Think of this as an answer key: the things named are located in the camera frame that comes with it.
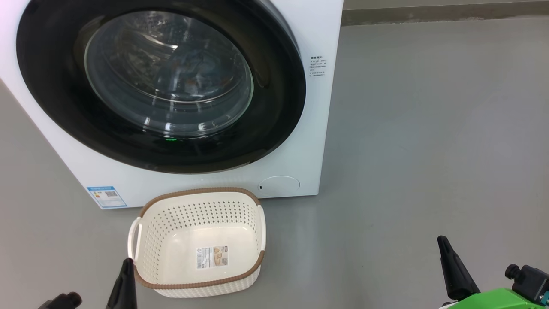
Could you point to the teal right camera connector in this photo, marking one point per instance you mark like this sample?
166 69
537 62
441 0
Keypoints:
545 297

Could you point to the white front-load washing machine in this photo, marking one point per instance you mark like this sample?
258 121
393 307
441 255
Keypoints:
317 128

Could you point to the black round washing machine door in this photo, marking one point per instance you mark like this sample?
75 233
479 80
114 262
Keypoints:
274 86

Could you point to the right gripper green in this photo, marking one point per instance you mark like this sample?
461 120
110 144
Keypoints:
493 300

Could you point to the blue energy label sticker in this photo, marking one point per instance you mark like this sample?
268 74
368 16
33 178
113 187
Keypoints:
107 197

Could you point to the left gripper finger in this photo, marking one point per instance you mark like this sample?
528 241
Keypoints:
125 292

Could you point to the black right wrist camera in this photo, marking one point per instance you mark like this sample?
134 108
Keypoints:
532 281

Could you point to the basket product label sticker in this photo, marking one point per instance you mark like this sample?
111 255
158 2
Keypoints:
212 257

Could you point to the cream perforated laundry basket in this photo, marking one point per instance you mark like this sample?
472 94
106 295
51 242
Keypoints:
193 214

